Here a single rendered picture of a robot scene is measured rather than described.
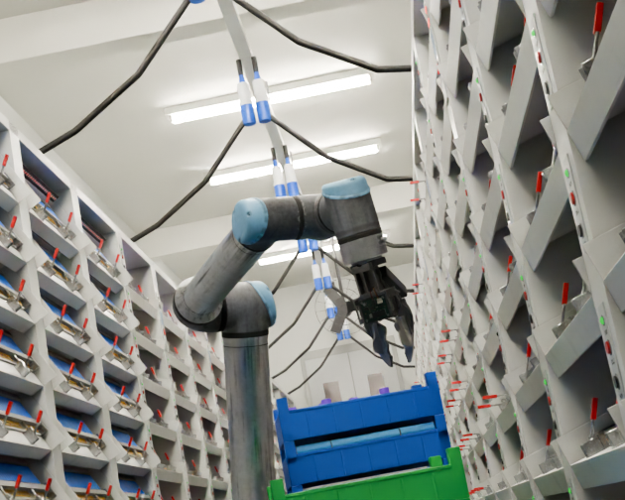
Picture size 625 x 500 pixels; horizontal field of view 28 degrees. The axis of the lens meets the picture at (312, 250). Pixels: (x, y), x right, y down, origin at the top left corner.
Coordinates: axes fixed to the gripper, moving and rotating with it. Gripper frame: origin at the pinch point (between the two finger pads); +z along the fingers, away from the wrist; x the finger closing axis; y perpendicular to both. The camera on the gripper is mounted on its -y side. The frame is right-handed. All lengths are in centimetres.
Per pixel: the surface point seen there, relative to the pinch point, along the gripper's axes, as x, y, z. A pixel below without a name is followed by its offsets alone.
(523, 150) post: 36.4, 6.9, -31.2
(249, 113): -134, -294, -101
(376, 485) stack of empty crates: 8, 54, 13
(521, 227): 32.9, 11.4, -17.9
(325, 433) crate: -9.7, 24.2, 7.7
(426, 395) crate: 7.6, 14.7, 6.7
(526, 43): 51, 58, -43
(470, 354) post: -36, -183, 21
